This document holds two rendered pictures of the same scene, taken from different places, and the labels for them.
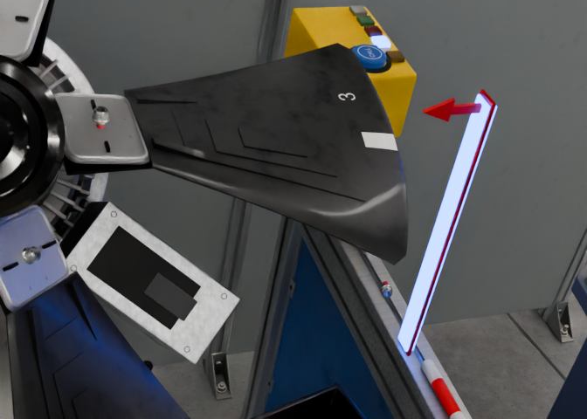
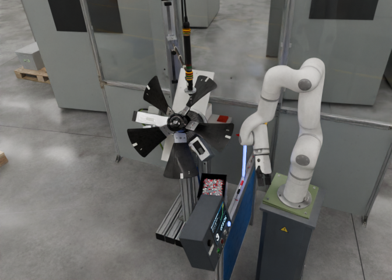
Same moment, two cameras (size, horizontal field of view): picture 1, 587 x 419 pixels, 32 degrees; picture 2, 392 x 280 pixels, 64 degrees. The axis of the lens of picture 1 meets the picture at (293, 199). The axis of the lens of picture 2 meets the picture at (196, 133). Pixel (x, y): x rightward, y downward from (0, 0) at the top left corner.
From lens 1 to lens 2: 139 cm
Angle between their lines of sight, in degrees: 40
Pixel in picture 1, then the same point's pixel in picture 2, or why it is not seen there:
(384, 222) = (220, 146)
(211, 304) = (206, 153)
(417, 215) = (315, 175)
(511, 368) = (341, 225)
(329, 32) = not seen: hidden behind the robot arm
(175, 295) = (201, 151)
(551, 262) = (360, 202)
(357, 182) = (220, 140)
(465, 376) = (326, 221)
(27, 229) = (182, 135)
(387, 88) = not seen: hidden behind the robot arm
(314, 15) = not seen: hidden behind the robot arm
